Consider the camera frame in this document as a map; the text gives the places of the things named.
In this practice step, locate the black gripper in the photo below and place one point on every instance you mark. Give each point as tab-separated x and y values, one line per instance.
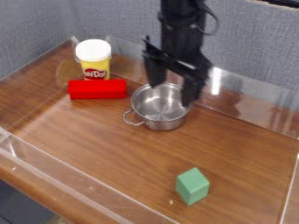
180	56

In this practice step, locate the green foam block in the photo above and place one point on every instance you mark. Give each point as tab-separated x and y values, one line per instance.
192	186

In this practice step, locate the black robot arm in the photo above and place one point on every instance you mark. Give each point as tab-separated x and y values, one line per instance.
182	18

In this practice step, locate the small steel pot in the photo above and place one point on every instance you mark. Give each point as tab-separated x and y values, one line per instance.
156	107

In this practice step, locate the red rectangular block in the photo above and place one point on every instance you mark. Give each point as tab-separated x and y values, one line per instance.
97	89

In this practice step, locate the clear acrylic table barrier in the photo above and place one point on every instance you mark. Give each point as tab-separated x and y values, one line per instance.
103	172

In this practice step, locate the yellow Play-Doh can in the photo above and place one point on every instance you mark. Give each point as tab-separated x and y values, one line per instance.
93	54

